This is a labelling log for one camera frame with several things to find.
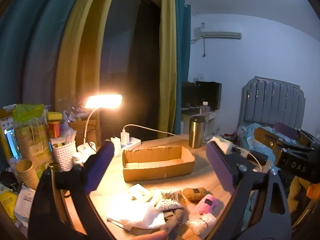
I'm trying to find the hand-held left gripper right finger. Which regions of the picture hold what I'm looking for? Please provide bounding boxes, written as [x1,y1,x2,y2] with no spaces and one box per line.
[205,141,292,240]

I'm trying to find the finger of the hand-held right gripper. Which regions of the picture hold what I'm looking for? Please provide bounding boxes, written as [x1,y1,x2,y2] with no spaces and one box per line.
[254,127,285,155]
[274,122,317,145]

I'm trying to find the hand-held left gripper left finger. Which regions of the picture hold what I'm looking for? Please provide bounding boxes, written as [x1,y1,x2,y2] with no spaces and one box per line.
[28,141,118,240]

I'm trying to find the brown plush pouch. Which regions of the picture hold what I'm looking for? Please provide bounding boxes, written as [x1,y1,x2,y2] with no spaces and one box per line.
[182,187,207,202]

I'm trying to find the cardboard box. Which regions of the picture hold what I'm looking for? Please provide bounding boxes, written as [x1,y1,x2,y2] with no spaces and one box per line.
[122,145,196,182]

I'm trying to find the clear bubble wrap bag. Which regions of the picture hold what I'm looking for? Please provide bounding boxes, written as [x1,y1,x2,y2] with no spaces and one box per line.
[186,213,217,235]

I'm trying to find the white soft cloth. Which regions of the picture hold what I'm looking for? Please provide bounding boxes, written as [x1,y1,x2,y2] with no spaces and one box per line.
[106,192,167,230]

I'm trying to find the light blue blanket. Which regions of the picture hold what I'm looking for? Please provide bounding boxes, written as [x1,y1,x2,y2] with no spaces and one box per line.
[235,124,278,165]

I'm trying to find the black phone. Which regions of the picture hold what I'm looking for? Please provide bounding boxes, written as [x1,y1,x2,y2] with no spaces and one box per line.
[246,150,268,167]

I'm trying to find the white yellow tissue box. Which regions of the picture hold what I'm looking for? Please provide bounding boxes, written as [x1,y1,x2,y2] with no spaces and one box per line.
[211,136,233,155]

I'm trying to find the grey padded headboard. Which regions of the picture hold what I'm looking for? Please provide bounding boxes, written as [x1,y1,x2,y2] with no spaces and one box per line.
[240,76,306,130]

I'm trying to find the pink plush pouch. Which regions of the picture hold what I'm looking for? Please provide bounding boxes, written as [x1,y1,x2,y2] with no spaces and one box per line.
[196,194,218,215]

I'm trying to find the white woven plastic basket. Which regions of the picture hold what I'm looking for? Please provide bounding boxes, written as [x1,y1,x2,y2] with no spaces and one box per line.
[52,140,77,172]

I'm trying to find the white power strip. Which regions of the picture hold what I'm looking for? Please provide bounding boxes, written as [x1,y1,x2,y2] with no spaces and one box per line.
[111,136,142,153]

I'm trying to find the brown paper bag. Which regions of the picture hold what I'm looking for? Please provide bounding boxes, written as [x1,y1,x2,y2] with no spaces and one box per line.
[68,120,97,145]

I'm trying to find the stainless steel tumbler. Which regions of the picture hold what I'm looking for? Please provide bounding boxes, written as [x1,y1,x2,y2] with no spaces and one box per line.
[188,116,207,149]

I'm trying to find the white plastic bag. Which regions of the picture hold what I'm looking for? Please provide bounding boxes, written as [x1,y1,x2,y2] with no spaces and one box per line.
[60,127,77,148]

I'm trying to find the green cartoon tissue pack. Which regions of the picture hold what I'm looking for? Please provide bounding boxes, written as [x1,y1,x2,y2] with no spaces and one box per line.
[129,184,153,202]

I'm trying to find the orange jar yellow lid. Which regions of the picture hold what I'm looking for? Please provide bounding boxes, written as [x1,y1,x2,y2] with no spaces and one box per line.
[46,112,63,138]

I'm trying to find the clear water bottle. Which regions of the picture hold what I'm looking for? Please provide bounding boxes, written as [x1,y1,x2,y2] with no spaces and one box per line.
[199,101,210,120]

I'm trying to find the bag of cotton swabs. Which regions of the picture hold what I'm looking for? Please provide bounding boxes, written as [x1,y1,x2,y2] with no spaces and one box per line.
[152,189,184,212]

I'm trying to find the white desk lamp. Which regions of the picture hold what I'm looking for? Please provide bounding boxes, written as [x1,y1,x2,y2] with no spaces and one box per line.
[77,94,123,159]

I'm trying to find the grey knitted sock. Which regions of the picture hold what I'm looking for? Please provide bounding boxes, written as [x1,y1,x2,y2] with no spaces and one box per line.
[162,209,185,240]

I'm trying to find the stack of brown paper cups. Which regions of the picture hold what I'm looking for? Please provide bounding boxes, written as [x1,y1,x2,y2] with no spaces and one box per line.
[15,159,40,190]

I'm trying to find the bagged paper cups green wrap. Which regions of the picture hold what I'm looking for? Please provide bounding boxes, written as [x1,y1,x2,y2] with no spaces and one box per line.
[12,104,52,170]

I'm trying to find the white packet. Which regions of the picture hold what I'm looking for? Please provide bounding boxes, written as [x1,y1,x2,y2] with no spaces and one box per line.
[14,186,35,228]

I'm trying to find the black pouch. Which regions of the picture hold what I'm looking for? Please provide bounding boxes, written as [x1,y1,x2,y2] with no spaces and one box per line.
[0,171,18,190]

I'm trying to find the yellow packet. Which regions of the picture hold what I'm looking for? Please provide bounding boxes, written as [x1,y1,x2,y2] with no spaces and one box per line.
[0,192,17,220]

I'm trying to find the teal curtain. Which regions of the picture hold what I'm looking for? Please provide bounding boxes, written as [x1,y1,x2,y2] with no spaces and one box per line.
[174,0,192,135]
[0,0,87,120]

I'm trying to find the yellow curtain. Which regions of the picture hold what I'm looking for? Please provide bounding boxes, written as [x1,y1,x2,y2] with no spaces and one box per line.
[55,0,120,120]
[157,0,178,140]

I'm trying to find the dark window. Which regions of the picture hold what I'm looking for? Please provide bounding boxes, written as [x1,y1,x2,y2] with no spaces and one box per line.
[100,0,162,135]

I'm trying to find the white air conditioner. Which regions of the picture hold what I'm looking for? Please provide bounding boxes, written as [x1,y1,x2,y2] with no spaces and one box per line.
[194,29,242,40]

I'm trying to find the white charging cable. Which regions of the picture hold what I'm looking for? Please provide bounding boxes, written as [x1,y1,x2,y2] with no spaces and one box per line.
[232,147,263,173]
[122,124,182,138]

